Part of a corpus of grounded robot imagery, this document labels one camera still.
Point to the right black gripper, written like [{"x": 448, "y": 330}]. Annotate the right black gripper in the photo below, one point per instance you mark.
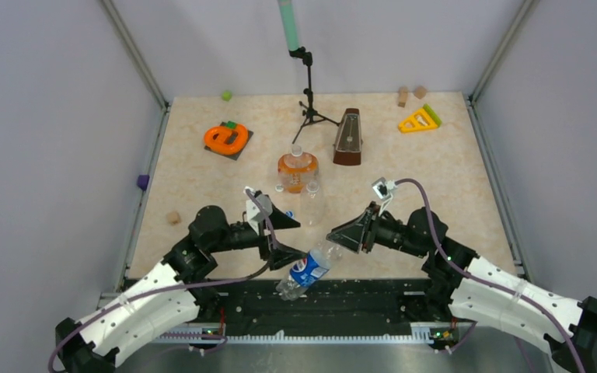
[{"x": 357, "y": 231}]

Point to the clear bottle blue cap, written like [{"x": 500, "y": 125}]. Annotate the clear bottle blue cap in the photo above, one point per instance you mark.
[{"x": 312, "y": 203}]

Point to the green stick toy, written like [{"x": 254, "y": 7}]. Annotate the green stick toy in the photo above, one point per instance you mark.
[{"x": 432, "y": 114}]

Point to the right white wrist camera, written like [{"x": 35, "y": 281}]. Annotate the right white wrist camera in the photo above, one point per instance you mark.
[{"x": 384, "y": 189}]

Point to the grey square base plate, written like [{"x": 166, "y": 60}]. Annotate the grey square base plate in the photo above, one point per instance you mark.
[{"x": 242, "y": 146}]

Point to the left wooden block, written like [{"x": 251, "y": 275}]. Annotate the left wooden block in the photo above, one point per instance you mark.
[{"x": 403, "y": 94}]

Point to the green foam microphone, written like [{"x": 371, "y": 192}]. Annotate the green foam microphone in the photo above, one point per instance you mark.
[{"x": 289, "y": 25}]

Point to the blue water bottle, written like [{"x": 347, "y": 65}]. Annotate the blue water bottle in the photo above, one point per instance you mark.
[{"x": 306, "y": 272}]

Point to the yellow triangle toy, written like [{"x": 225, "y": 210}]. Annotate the yellow triangle toy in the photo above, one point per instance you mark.
[{"x": 420, "y": 120}]

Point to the wooden block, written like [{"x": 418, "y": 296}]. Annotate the wooden block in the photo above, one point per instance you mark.
[
  {"x": 403, "y": 94},
  {"x": 420, "y": 92}
]

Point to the brown metronome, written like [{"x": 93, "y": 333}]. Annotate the brown metronome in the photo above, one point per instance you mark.
[{"x": 348, "y": 141}]

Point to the orange clear plastic bottle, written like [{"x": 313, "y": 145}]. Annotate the orange clear plastic bottle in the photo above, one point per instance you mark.
[{"x": 296, "y": 169}]

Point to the black tripod stand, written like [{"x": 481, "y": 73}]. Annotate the black tripod stand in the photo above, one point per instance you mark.
[{"x": 310, "y": 114}]

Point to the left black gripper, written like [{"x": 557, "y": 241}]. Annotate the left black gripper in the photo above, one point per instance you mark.
[{"x": 281, "y": 255}]

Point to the wooden cube near left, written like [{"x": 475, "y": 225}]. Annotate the wooden cube near left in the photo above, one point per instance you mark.
[{"x": 173, "y": 218}]

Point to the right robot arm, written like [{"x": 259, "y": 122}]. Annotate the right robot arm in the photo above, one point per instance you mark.
[{"x": 465, "y": 285}]

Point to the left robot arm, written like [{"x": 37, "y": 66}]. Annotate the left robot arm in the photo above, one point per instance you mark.
[{"x": 175, "y": 290}]

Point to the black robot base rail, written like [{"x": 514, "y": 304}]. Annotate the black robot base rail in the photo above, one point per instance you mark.
[{"x": 388, "y": 311}]

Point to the right wooden block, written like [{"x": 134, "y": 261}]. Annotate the right wooden block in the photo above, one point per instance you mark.
[{"x": 420, "y": 92}]

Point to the purple block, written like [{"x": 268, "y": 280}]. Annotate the purple block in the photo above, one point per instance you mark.
[{"x": 142, "y": 182}]

